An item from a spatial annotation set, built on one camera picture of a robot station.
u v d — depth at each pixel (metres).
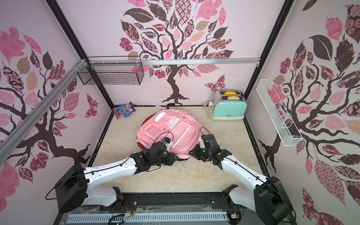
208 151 0.63
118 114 1.14
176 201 0.76
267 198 0.42
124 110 1.14
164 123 0.95
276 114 0.80
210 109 1.07
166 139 0.74
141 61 0.90
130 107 1.18
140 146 0.89
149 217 0.70
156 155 0.63
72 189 0.41
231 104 1.00
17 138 0.52
